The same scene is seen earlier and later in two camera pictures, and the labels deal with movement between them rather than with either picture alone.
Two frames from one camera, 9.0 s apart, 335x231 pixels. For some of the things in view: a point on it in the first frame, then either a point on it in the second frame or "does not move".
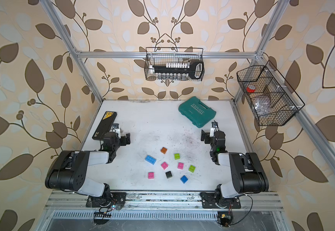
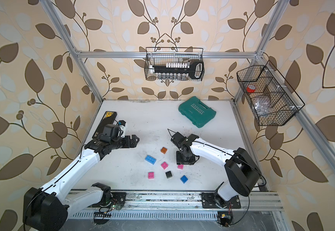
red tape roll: [251, 88] does not move
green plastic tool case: [196, 111] does not move
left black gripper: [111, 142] to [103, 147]
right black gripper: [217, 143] to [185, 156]
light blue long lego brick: [150, 160] does not move
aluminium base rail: [161, 201] does not move
